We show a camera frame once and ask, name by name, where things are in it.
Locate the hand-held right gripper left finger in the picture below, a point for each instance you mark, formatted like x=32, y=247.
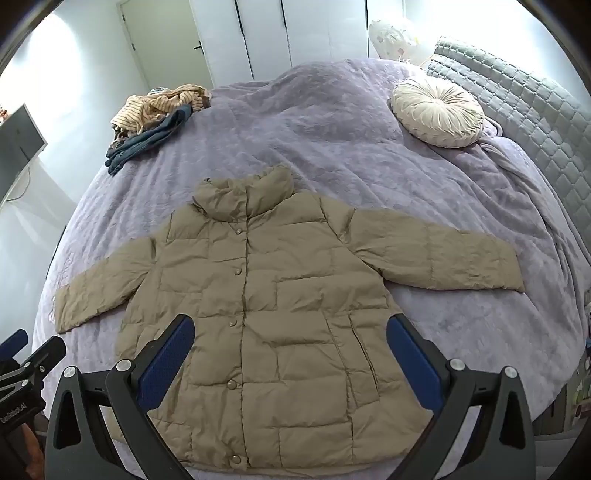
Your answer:
x=168, y=364

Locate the flat screen monitor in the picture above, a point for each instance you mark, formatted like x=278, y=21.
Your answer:
x=16, y=147

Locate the dark blue garment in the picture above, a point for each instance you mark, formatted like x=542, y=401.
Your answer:
x=147, y=138

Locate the beige striped garment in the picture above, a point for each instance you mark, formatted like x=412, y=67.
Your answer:
x=157, y=108

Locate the purple fleece blanket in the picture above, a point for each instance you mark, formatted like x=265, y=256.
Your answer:
x=332, y=138

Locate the grey quilted headboard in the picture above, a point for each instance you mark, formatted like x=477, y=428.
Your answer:
x=531, y=101

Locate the white floral pillow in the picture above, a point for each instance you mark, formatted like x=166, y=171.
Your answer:
x=392, y=39

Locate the round cream pleated cushion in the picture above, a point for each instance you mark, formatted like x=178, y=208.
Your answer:
x=438, y=110

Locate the white wardrobe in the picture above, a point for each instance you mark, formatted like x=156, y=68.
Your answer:
x=286, y=37

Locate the white room door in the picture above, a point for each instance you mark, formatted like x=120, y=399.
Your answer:
x=157, y=41

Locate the khaki puffer jacket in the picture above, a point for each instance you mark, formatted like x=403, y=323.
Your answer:
x=277, y=300

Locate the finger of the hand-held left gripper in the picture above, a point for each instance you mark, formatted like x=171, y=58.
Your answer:
x=16, y=340
x=46, y=353

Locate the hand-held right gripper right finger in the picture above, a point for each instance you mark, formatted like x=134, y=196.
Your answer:
x=413, y=364

